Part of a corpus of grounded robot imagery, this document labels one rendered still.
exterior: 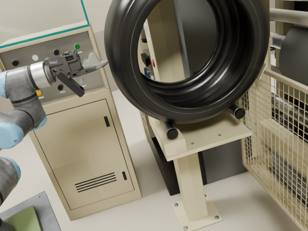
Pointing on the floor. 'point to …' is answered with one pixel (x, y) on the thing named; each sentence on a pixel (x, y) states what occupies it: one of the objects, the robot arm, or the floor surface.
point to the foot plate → (194, 225)
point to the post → (156, 44)
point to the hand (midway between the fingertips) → (105, 64)
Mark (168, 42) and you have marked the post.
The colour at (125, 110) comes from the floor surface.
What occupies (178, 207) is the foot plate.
